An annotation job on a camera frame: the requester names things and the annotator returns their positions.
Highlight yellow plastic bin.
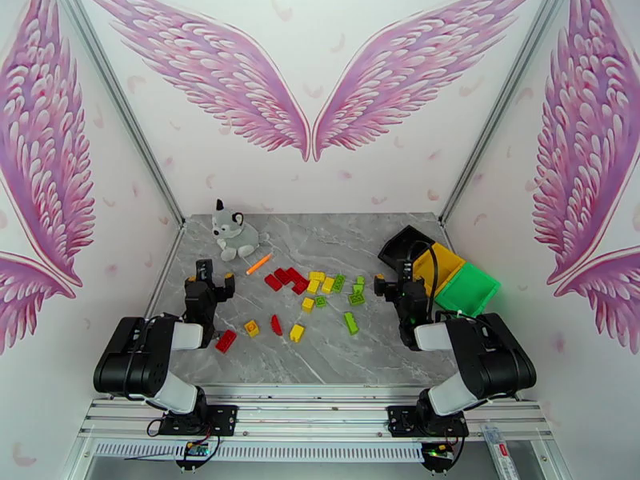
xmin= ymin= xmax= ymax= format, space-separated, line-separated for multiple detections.
xmin=413 ymin=242 xmax=467 ymax=297

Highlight black plastic bin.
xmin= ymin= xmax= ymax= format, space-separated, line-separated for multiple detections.
xmin=378 ymin=225 xmax=435 ymax=270

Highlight green plastic bin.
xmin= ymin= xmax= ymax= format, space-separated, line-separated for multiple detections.
xmin=434 ymin=262 xmax=502 ymax=318

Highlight grey husky plush toy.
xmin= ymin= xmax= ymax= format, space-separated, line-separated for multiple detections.
xmin=210 ymin=198 xmax=261 ymax=262

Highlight orange marker pen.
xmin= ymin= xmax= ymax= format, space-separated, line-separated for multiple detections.
xmin=245 ymin=253 xmax=274 ymax=276

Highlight small circuit board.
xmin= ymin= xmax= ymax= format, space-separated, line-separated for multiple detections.
xmin=174 ymin=441 xmax=211 ymax=470
xmin=422 ymin=442 xmax=458 ymax=470

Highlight white label strip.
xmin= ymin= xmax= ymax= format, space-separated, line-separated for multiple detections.
xmin=481 ymin=423 xmax=516 ymax=480

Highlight black right camera cable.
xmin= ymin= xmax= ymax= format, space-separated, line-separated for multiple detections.
xmin=406 ymin=239 xmax=440 ymax=314

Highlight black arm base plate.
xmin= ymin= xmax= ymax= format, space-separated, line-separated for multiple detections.
xmin=387 ymin=405 xmax=470 ymax=438
xmin=158 ymin=404 xmax=238 ymax=437

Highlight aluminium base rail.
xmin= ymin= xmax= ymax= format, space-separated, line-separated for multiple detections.
xmin=77 ymin=386 xmax=556 ymax=442

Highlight white slotted cable duct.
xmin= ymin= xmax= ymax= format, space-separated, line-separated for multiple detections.
xmin=94 ymin=442 xmax=426 ymax=464

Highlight aluminium frame post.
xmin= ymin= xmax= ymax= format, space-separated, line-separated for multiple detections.
xmin=57 ymin=0 xmax=187 ymax=227
xmin=439 ymin=0 xmax=571 ymax=226

